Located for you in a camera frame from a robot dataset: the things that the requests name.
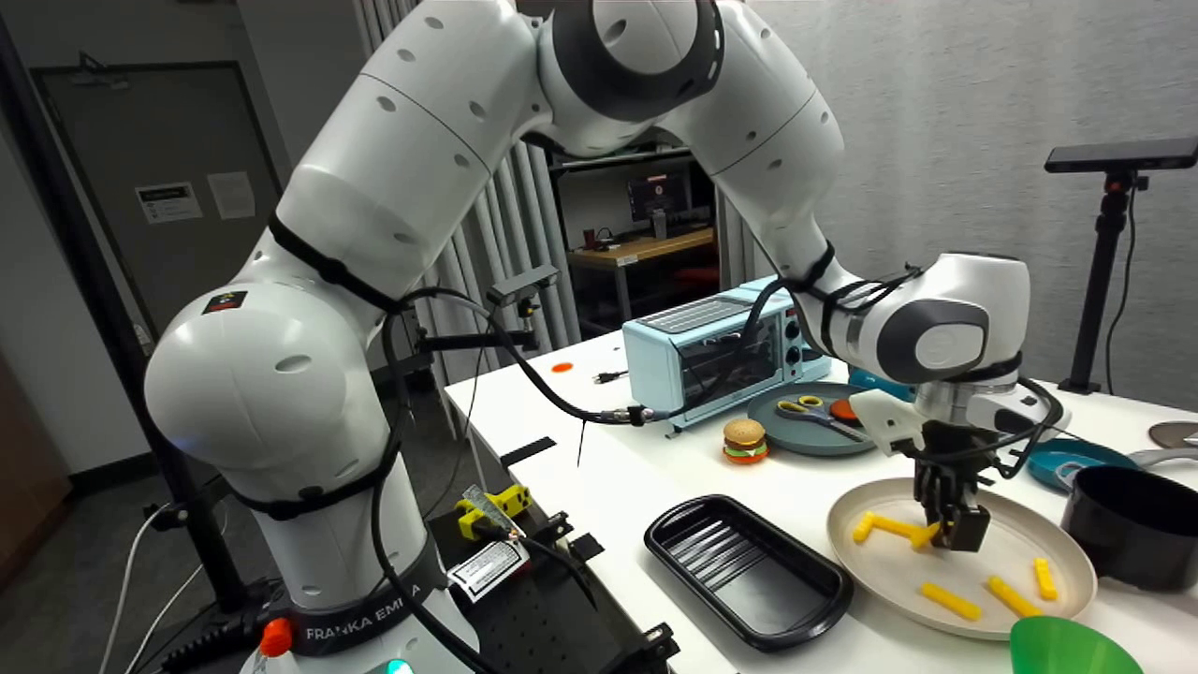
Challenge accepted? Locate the light blue toy oven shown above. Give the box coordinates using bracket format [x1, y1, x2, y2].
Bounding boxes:
[618, 274, 839, 437]

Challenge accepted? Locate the black camera on tripod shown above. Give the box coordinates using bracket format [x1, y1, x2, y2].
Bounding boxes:
[1041, 135, 1198, 176]

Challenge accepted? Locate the white floor cable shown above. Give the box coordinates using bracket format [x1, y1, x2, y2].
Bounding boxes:
[93, 499, 208, 674]

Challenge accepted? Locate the small teal toy kettle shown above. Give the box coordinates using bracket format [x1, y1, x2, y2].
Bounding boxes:
[847, 363, 917, 405]

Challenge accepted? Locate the white pleated curtain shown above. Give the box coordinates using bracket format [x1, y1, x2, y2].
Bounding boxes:
[470, 145, 581, 378]

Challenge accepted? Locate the grey door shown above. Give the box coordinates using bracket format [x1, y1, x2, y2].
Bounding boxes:
[29, 59, 283, 338]

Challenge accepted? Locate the black tape strip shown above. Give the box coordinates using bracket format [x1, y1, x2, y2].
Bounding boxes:
[496, 432, 560, 467]
[560, 532, 610, 566]

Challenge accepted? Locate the white round plate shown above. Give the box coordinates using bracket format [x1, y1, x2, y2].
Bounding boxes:
[823, 474, 1105, 648]

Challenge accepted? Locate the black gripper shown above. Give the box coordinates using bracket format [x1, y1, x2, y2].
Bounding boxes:
[912, 425, 1003, 553]

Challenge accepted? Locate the grey metal disc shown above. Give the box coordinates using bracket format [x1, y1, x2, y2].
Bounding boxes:
[1146, 417, 1198, 452]

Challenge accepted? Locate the white bottle orange cap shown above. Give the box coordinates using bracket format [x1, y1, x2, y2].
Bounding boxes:
[237, 614, 309, 674]

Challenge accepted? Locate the yellow clamp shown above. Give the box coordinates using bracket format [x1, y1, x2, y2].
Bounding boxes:
[452, 479, 535, 542]

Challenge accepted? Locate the teal toy saucer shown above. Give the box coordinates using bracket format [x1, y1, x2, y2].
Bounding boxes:
[1022, 433, 1143, 496]

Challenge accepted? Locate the black horizontal bar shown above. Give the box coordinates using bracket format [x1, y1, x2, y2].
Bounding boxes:
[415, 297, 592, 361]

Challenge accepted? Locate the black toy pot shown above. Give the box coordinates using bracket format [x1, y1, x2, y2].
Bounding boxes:
[1060, 462, 1198, 596]

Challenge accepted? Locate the toy hamburger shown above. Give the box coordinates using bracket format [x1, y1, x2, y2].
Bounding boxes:
[720, 411, 774, 467]

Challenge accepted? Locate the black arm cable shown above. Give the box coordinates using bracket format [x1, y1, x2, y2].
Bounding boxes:
[365, 240, 1078, 674]

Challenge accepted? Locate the grey toy spoon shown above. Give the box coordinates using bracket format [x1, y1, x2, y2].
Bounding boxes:
[774, 390, 872, 450]

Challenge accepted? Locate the green plastic cup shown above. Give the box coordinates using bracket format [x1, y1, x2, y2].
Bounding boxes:
[1005, 609, 1146, 674]

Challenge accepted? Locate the dark grey plate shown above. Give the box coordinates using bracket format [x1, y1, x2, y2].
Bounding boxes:
[746, 378, 883, 462]

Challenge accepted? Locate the black tripod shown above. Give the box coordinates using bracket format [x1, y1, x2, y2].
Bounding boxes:
[1066, 170, 1153, 396]

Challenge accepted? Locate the dark metal shelf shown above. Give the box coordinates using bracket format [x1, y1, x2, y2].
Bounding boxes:
[537, 135, 725, 315]

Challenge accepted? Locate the white paper sign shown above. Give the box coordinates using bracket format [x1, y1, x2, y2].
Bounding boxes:
[202, 170, 260, 225]
[131, 180, 204, 229]

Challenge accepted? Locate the black rectangular tray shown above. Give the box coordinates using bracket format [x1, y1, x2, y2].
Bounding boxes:
[641, 489, 857, 654]

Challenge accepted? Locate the silver metal plate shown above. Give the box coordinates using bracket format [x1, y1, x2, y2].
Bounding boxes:
[446, 536, 530, 607]

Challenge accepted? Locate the wooden desk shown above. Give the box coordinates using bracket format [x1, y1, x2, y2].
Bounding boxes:
[567, 225, 723, 321]

